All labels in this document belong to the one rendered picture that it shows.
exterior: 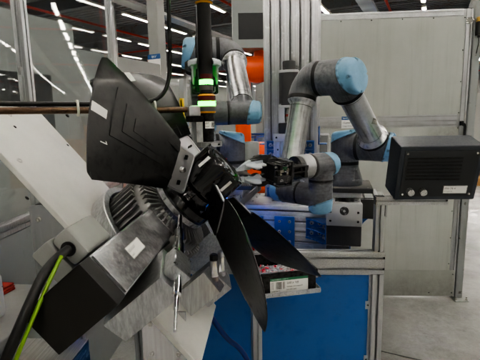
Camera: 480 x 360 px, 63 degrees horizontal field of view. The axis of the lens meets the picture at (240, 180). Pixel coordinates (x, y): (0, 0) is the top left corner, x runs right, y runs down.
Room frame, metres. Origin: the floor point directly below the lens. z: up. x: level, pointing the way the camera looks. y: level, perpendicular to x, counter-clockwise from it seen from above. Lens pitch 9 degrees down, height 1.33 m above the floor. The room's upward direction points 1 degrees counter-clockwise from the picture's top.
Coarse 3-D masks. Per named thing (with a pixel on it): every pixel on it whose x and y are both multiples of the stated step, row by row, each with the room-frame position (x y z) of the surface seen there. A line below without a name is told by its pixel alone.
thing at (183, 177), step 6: (180, 150) 0.81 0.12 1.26; (186, 150) 0.83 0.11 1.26; (180, 156) 0.81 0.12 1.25; (192, 156) 0.85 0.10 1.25; (180, 162) 0.81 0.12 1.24; (186, 162) 0.83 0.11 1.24; (192, 162) 0.85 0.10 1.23; (174, 168) 0.80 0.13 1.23; (186, 168) 0.83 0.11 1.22; (174, 174) 0.80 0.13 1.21; (180, 174) 0.81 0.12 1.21; (186, 174) 0.83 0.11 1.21; (174, 180) 0.80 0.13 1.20; (180, 180) 0.81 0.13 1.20; (186, 180) 0.83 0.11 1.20; (168, 186) 0.78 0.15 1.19; (174, 186) 0.80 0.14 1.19; (180, 186) 0.81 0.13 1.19; (180, 192) 0.81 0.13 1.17
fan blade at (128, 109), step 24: (96, 72) 0.66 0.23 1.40; (120, 72) 0.71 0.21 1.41; (96, 96) 0.63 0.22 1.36; (120, 96) 0.68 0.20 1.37; (144, 96) 0.74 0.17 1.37; (96, 120) 0.62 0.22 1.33; (120, 120) 0.66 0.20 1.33; (144, 120) 0.72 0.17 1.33; (96, 144) 0.60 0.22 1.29; (120, 144) 0.65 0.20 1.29; (144, 144) 0.71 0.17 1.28; (168, 144) 0.77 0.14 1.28; (96, 168) 0.59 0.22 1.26; (120, 168) 0.65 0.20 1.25; (144, 168) 0.71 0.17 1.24; (168, 168) 0.77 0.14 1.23
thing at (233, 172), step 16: (208, 160) 0.84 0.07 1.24; (224, 160) 0.93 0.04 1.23; (192, 176) 0.84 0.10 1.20; (208, 176) 0.83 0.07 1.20; (224, 176) 0.83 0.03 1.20; (176, 192) 0.83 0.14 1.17; (192, 192) 0.85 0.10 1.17; (208, 192) 0.83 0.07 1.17; (224, 192) 0.85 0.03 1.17; (192, 208) 0.83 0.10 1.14
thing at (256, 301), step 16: (224, 208) 0.77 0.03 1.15; (224, 224) 0.77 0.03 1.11; (240, 224) 0.65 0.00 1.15; (224, 240) 0.77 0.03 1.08; (240, 240) 0.68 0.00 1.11; (240, 256) 0.69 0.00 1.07; (240, 272) 0.70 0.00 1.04; (256, 272) 0.58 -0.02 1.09; (240, 288) 0.71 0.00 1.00; (256, 288) 0.62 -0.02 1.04; (256, 304) 0.65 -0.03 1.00
